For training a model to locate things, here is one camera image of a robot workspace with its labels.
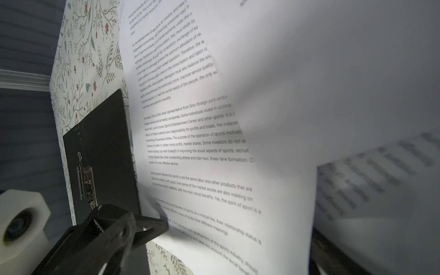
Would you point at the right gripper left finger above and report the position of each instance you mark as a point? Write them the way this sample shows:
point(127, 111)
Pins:
point(102, 244)

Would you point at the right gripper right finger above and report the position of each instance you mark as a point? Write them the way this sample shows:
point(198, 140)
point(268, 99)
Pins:
point(327, 259)

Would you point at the black clip folder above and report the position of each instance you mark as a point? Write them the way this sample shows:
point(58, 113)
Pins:
point(101, 141)

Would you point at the printed paper sheet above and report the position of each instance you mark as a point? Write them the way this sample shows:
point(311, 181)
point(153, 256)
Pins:
point(315, 81)
point(382, 207)
point(229, 213)

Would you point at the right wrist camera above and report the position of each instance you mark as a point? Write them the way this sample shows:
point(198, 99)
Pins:
point(24, 244)

